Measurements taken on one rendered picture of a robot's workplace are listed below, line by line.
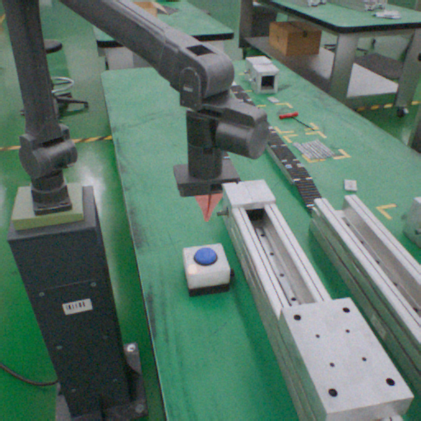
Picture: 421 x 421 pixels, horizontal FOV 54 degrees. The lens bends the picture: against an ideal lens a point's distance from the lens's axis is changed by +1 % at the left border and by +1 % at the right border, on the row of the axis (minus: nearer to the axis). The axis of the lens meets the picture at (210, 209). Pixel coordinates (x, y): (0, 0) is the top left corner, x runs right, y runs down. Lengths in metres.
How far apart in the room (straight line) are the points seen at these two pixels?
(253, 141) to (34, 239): 0.63
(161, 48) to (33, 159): 0.45
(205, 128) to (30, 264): 0.62
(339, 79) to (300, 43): 1.36
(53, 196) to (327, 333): 0.70
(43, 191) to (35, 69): 0.28
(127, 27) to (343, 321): 0.53
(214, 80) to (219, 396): 0.47
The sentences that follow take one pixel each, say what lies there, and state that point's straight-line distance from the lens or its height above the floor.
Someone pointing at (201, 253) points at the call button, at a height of 0.85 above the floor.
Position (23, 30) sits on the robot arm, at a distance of 0.90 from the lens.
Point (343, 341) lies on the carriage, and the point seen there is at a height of 0.90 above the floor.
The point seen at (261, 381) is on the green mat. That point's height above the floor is 0.78.
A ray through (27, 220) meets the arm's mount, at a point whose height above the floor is 0.80.
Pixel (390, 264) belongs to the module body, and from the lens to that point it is 0.85.
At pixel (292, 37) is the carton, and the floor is 0.41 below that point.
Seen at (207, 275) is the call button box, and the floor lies 0.83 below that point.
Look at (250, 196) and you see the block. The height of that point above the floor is 0.87.
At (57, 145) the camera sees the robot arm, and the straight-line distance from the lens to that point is 0.99.
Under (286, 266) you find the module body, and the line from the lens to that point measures 0.81.
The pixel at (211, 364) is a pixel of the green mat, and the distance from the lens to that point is 0.71.
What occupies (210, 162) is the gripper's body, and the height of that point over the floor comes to 1.06.
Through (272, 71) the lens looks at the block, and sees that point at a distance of 1.80.
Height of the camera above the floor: 1.36
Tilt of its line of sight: 35 degrees down
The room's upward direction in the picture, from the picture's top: straight up
